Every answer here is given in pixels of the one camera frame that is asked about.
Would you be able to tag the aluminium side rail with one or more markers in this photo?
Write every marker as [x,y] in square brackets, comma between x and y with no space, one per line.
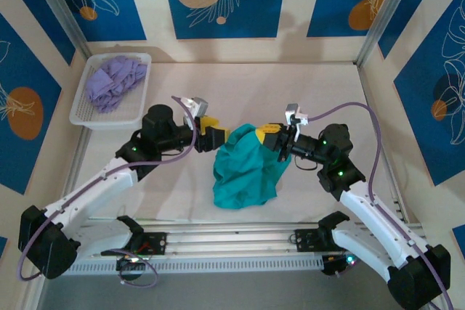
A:
[392,179]
[80,150]

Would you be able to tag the purple crumpled cloth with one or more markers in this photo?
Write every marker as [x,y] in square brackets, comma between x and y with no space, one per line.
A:
[109,85]

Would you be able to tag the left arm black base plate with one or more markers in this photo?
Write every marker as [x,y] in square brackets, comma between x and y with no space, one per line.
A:
[156,242]

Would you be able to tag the white plastic basket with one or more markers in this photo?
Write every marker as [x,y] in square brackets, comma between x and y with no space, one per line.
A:
[109,123]

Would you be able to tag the aluminium corner post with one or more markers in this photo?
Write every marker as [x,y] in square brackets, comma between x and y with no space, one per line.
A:
[389,5]
[60,5]

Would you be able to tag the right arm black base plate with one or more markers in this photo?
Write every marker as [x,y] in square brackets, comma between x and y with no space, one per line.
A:
[307,239]

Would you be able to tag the teal t-shirt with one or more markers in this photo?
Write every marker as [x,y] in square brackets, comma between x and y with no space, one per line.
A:
[243,172]

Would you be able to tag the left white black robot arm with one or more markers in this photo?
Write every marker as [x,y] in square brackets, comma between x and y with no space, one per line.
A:
[98,194]

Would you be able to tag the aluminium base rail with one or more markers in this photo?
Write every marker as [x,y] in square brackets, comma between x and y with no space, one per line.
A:
[225,241]

